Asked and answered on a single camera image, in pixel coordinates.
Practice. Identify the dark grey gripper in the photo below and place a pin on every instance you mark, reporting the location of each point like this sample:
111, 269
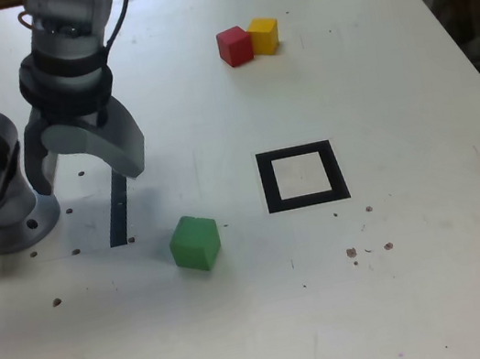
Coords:
71, 117

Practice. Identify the yellow cube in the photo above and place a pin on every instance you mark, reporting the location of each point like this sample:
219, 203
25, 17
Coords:
266, 37

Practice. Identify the black tape square outline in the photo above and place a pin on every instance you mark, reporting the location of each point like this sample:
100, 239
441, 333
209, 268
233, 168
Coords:
268, 183

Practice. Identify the green cube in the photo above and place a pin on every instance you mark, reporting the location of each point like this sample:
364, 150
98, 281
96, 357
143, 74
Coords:
193, 245

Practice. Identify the red cube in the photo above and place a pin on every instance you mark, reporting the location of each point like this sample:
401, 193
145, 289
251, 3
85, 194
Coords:
235, 47

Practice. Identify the black tape strip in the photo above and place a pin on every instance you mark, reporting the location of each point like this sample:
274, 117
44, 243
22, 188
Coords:
117, 210

